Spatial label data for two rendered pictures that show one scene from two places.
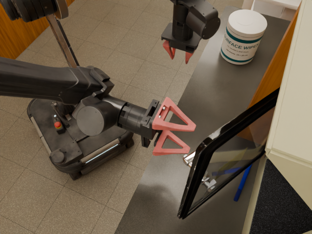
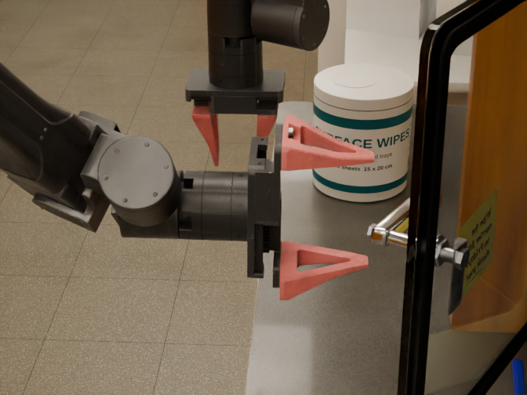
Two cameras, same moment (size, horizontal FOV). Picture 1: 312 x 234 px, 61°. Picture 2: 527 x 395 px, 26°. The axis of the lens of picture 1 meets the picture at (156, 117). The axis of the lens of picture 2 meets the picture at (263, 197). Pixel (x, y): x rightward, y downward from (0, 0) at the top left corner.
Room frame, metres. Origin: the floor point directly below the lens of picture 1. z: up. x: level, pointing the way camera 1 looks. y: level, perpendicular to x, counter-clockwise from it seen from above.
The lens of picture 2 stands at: (-0.49, 0.30, 1.63)
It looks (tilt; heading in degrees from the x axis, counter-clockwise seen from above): 27 degrees down; 339
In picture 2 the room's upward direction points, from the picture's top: straight up
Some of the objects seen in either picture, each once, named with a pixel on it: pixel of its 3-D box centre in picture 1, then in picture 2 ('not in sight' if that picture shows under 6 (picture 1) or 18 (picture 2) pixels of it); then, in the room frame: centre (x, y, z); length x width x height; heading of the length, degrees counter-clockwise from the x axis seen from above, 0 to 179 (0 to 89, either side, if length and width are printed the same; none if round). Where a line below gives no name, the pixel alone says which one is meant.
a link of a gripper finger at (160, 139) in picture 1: (169, 140); (312, 245); (0.27, -0.03, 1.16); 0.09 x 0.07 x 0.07; 67
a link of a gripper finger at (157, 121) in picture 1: (171, 123); (314, 170); (0.27, -0.03, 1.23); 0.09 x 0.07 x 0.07; 67
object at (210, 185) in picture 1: (207, 188); (451, 275); (0.16, -0.10, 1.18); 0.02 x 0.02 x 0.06; 36
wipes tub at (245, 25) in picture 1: (242, 37); (361, 131); (0.77, -0.31, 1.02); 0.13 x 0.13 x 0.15
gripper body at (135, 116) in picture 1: (139, 120); (227, 206); (0.30, 0.04, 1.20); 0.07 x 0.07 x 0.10; 67
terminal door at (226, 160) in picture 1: (243, 150); (492, 208); (0.23, -0.18, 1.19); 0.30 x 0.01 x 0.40; 126
